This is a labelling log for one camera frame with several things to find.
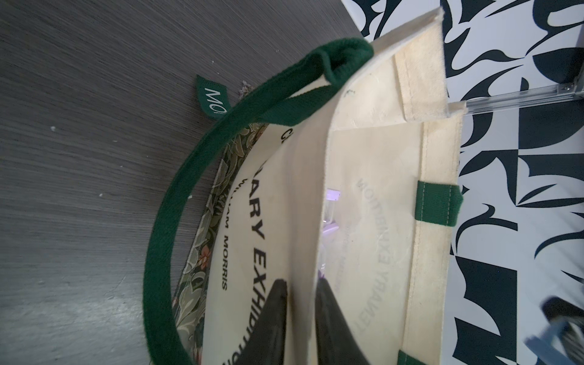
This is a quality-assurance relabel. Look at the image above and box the cream canvas tote bag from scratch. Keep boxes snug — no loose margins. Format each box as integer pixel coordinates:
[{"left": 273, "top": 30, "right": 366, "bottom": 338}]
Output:
[{"left": 143, "top": 8, "right": 465, "bottom": 364}]

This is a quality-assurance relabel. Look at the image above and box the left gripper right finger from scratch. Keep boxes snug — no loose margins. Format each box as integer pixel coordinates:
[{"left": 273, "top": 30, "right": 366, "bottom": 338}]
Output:
[{"left": 315, "top": 278, "right": 369, "bottom": 365}]

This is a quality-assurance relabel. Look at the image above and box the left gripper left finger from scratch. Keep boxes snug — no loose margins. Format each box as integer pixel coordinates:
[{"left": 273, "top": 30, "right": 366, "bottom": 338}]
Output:
[{"left": 246, "top": 279, "right": 287, "bottom": 365}]

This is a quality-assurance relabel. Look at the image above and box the light blue hourglass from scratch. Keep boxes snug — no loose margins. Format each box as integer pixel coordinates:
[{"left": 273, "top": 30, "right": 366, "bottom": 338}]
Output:
[{"left": 524, "top": 316, "right": 583, "bottom": 364}]

